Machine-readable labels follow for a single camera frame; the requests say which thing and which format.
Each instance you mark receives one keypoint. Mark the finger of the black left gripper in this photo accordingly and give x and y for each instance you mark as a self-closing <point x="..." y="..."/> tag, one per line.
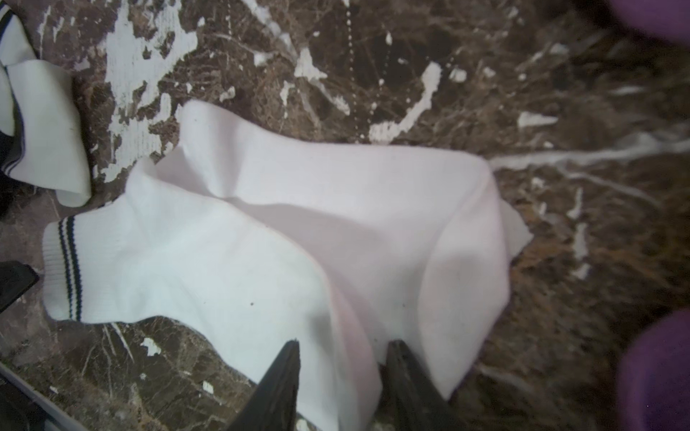
<point x="16" y="279"/>

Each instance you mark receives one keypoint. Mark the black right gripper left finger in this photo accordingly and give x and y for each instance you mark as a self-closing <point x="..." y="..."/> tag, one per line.
<point x="273" y="403"/>

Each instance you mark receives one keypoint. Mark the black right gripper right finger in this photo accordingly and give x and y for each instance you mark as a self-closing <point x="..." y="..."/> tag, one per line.
<point x="418" y="404"/>

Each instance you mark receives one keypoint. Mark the black striped sock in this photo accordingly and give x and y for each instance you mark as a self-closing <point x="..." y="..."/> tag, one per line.
<point x="41" y="135"/>

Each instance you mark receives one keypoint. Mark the maroon purple sock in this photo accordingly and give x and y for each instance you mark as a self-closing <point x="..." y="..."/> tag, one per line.
<point x="652" y="382"/>
<point x="664" y="19"/>

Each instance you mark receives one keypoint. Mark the aluminium front rail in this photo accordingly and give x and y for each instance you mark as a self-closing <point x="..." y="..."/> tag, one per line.
<point x="24" y="408"/>

